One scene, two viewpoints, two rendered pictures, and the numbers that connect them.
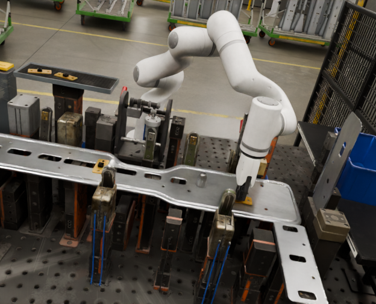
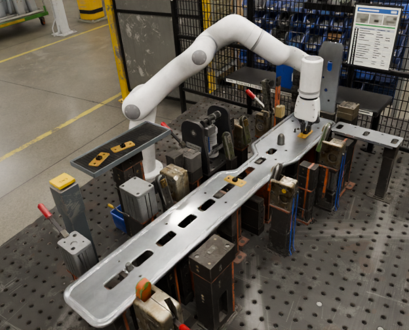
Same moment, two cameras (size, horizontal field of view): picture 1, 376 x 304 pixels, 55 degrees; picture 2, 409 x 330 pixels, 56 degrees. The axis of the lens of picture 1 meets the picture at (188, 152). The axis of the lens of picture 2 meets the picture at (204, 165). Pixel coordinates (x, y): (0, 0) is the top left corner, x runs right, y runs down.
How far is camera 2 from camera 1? 1.26 m
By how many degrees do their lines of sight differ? 40
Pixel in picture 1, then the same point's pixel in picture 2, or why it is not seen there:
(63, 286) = (284, 271)
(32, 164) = (213, 215)
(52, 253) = (245, 270)
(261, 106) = (318, 62)
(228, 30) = (252, 27)
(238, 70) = (281, 49)
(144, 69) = (143, 101)
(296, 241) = (351, 128)
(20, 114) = (149, 198)
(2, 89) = (77, 203)
